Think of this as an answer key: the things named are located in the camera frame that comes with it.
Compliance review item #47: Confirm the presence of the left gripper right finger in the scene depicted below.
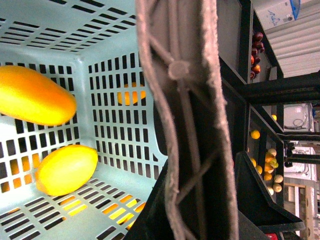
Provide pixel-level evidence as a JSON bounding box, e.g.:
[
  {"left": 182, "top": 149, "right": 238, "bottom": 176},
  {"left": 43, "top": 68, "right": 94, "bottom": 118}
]
[{"left": 234, "top": 151, "right": 306, "bottom": 232}]

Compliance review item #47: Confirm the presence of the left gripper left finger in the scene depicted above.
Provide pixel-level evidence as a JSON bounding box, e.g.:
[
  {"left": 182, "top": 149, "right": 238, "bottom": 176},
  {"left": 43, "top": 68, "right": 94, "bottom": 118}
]
[{"left": 124, "top": 164, "right": 174, "bottom": 240}]

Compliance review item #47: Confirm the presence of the yellow lemon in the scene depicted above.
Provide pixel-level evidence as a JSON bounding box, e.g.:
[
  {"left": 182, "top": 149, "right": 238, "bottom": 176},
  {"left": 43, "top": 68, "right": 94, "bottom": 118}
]
[{"left": 35, "top": 144, "right": 98, "bottom": 196}]

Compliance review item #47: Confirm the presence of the yellow orange mango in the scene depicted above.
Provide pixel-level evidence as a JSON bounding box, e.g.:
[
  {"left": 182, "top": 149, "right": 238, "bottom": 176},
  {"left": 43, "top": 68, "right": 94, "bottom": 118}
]
[{"left": 0, "top": 65, "right": 77, "bottom": 126}]

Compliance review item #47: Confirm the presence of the brown basket handle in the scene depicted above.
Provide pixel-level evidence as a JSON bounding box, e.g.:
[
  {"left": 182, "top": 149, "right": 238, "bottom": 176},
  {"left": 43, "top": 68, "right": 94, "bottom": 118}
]
[{"left": 135, "top": 0, "right": 239, "bottom": 240}]

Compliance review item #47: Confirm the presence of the light blue plastic basket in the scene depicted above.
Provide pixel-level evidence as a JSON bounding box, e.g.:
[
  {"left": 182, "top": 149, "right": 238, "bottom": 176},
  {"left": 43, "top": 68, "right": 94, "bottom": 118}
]
[{"left": 0, "top": 0, "right": 172, "bottom": 240}]

